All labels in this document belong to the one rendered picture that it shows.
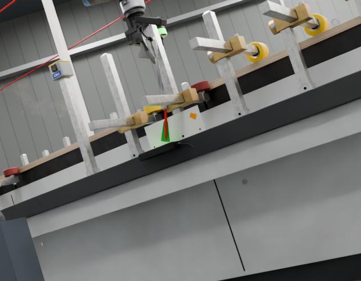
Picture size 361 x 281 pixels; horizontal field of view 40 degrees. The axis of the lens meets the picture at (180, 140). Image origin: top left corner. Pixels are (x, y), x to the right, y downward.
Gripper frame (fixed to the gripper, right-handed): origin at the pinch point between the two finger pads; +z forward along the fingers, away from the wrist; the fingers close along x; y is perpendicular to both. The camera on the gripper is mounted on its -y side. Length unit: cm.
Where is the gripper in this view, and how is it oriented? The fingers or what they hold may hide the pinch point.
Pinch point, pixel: (155, 59)
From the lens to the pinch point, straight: 189.1
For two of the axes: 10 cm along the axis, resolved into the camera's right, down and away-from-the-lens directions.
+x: -5.2, 1.0, -8.5
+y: -7.9, 3.1, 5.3
